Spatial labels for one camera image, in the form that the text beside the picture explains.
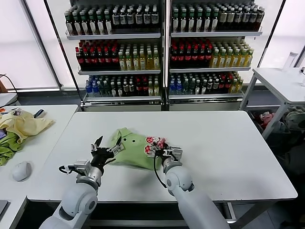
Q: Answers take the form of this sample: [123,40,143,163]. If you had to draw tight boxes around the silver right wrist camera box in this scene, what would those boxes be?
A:
[169,146,183,162]

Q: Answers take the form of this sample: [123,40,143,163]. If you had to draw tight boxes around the thin black cable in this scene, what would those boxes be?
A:
[0,73,19,107]

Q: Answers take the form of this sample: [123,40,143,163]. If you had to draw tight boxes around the black frame bar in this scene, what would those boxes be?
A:
[44,0,83,112]
[256,0,286,68]

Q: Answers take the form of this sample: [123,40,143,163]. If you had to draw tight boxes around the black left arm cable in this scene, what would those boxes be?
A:
[59,164,76,175]

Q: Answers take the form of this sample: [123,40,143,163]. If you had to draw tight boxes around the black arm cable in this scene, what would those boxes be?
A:
[153,152,169,189]
[59,164,76,175]

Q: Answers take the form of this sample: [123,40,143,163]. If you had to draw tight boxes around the white label tea bottle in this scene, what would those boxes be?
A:
[151,7,158,31]
[112,7,120,31]
[119,7,127,31]
[135,7,142,31]
[143,7,151,31]
[127,7,134,31]

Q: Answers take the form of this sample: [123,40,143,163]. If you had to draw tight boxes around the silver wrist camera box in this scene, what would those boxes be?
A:
[73,160,92,177]
[169,146,183,162]

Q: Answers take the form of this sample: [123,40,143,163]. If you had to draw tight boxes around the white side table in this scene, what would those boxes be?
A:
[239,67,305,139]

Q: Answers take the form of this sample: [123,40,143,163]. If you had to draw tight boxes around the green cap dark bottle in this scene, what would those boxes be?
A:
[81,13,88,35]
[89,13,96,35]
[180,9,187,33]
[172,9,180,33]
[97,13,104,35]
[203,9,211,33]
[195,9,203,33]
[211,9,218,33]
[104,13,112,35]
[66,13,73,35]
[187,9,195,33]
[73,13,81,35]

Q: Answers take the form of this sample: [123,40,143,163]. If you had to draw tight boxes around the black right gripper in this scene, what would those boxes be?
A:
[152,142,172,163]

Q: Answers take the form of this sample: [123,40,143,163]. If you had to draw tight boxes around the green t-shirt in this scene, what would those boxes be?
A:
[104,128,172,171]

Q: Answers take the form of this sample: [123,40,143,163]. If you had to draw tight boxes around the grey green garment pile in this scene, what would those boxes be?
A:
[285,106,305,132]

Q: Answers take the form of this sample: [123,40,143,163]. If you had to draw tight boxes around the pink garment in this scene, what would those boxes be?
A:
[259,112,275,127]

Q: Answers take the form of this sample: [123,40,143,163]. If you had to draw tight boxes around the red cap cola bottle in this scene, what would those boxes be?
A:
[177,45,184,68]
[83,47,91,70]
[170,45,177,68]
[205,45,212,68]
[111,47,118,70]
[90,47,97,70]
[184,45,192,68]
[198,45,205,68]
[77,47,84,70]
[104,47,111,70]
[191,45,198,68]
[97,47,104,70]

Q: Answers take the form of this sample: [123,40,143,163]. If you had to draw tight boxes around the crumpled green garment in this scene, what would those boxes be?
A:
[0,132,24,167]

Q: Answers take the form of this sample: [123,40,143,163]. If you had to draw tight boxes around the grey label dark bottle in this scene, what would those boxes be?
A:
[249,7,257,31]
[234,7,242,31]
[242,7,250,31]
[256,7,264,31]

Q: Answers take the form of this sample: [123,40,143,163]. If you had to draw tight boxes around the white computer mouse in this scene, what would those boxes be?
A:
[11,161,32,182]

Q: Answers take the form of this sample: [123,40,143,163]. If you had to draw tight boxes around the beige label dark bottle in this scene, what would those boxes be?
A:
[226,8,234,31]
[219,8,227,31]

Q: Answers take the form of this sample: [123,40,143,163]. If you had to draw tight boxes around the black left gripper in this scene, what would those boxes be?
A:
[91,135,125,167]

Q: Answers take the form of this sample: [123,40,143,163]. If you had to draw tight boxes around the pale yellow garment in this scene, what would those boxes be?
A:
[0,111,54,144]

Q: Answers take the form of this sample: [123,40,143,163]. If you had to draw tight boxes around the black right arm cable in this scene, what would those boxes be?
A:
[153,152,169,189]

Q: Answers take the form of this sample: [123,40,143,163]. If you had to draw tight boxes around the drinks shelf unit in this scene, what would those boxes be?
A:
[165,0,264,112]
[64,0,168,112]

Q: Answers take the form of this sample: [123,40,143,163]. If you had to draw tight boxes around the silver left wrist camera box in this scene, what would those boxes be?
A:
[73,160,92,177]

